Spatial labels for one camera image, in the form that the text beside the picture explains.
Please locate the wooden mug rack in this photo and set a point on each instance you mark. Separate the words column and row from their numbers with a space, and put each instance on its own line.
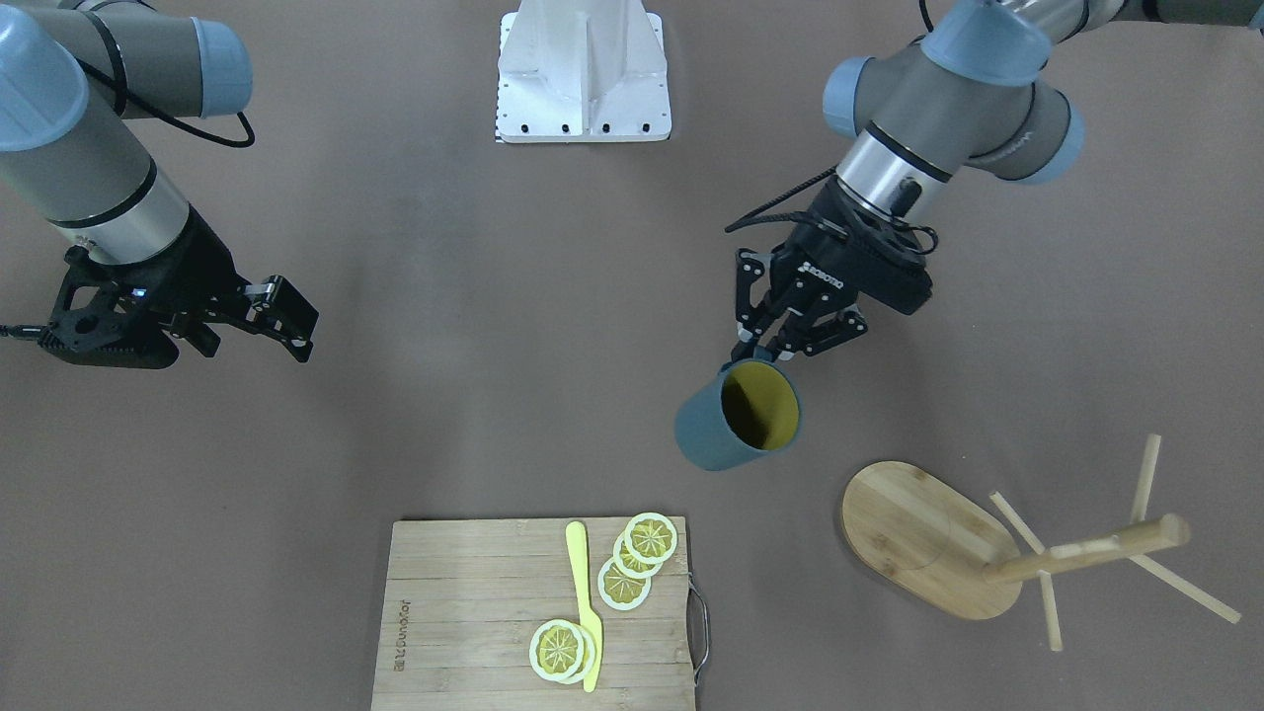
column 930, row 540

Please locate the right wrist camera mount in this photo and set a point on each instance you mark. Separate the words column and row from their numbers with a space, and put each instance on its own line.
column 107, row 316

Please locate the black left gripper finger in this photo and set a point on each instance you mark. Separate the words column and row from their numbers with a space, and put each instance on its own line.
column 813, row 331
column 753, row 300

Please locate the white pedestal column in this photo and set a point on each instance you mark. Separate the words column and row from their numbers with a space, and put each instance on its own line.
column 592, row 71

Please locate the yellow plastic knife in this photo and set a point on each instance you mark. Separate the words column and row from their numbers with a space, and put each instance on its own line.
column 576, row 537

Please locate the dark teal mug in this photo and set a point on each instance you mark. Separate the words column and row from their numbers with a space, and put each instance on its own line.
column 751, row 409

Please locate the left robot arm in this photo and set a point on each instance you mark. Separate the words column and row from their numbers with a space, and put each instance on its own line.
column 967, row 94

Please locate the wooden cutting board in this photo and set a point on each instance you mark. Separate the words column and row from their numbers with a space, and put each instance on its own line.
column 463, row 598

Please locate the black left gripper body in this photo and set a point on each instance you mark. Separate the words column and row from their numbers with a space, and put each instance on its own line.
column 826, row 274

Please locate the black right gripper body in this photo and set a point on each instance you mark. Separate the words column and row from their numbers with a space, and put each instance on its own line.
column 205, row 259

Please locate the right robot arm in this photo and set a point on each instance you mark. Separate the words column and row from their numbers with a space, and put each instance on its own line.
column 73, row 73

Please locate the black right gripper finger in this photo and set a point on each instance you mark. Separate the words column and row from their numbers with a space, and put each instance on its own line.
column 277, row 310
column 194, row 332

